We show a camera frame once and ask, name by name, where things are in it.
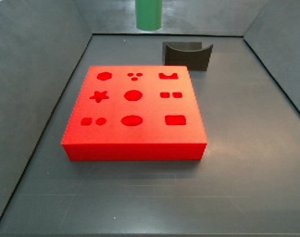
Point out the green cylinder peg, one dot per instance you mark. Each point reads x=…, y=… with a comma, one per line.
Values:
x=149, y=11

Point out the red foam shape-sorter block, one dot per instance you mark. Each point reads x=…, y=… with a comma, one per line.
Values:
x=136, y=113

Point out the dark grey curved holder block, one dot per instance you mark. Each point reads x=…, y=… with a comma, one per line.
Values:
x=189, y=54

